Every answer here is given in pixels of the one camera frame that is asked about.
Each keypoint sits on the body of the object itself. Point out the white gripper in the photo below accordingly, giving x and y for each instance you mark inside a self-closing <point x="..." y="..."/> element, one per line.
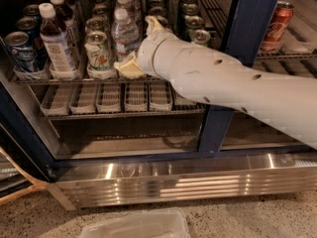
<point x="148" y="55"/>

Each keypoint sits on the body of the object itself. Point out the clear front water bottle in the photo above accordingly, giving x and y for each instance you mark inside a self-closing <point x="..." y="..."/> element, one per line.
<point x="125" y="34"/>

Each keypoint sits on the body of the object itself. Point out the clear water bottle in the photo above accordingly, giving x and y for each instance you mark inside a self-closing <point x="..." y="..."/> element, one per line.
<point x="125" y="34"/>
<point x="133" y="8"/>

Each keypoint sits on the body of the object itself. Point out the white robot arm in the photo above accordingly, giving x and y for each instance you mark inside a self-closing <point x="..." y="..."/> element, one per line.
<point x="285" y="102"/>

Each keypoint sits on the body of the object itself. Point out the front dark tea bottle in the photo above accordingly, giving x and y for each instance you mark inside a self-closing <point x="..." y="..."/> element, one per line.
<point x="53" y="32"/>

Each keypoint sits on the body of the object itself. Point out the dark tea bottle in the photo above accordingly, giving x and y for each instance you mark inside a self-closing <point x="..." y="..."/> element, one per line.
<point x="66" y="14"/>
<point x="53" y="32"/>

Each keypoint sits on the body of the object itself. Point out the stainless fridge base grille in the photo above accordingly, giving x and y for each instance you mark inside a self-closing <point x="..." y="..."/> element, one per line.
<point x="111" y="183"/>

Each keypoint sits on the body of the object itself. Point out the front white green can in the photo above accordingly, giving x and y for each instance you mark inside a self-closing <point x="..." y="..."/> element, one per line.
<point x="98" y="51"/>

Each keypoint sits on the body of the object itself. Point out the white green can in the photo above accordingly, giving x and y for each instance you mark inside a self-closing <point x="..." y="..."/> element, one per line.
<point x="96" y="24"/>
<point x="98" y="51"/>

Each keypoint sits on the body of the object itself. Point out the green soda can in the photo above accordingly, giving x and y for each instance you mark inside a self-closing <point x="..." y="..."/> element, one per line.
<point x="200" y="37"/>
<point x="193" y="23"/>

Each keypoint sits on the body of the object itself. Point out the front green soda can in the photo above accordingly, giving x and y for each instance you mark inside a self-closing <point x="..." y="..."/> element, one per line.
<point x="200" y="37"/>

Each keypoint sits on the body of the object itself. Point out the blue soda can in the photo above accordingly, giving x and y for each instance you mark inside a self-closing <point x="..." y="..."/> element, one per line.
<point x="21" y="50"/>
<point x="31" y="26"/>

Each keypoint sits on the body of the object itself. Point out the front blue soda can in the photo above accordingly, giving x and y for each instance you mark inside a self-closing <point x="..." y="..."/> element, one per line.
<point x="21" y="50"/>

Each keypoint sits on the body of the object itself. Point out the red cola can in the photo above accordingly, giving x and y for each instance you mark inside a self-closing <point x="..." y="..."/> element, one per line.
<point x="280" y="20"/>

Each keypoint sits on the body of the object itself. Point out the clear plastic bin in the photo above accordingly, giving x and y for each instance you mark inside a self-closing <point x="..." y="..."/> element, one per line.
<point x="164" y="223"/>

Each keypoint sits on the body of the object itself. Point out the middle wire shelf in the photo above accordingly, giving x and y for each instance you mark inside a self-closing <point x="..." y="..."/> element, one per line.
<point x="112" y="99"/>

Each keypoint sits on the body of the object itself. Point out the blue fridge door frame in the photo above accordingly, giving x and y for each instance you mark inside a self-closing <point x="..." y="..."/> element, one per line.
<point x="243" y="35"/>

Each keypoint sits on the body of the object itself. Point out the wooden frame piece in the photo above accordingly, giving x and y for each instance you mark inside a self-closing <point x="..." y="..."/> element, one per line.
<point x="14" y="182"/>

